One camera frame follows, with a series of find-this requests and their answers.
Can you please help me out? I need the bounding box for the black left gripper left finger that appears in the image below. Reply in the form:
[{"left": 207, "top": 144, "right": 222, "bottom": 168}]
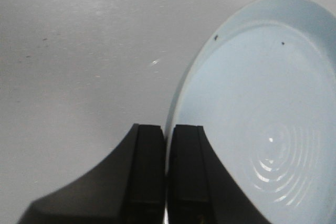
[{"left": 19, "top": 124, "right": 165, "bottom": 223}]

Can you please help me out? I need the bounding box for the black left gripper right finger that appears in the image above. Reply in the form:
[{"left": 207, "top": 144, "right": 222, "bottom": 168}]
[{"left": 167, "top": 125, "right": 269, "bottom": 223}]

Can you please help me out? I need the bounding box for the light blue round plate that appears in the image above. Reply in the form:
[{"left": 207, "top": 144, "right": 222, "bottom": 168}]
[{"left": 166, "top": 0, "right": 335, "bottom": 223}]

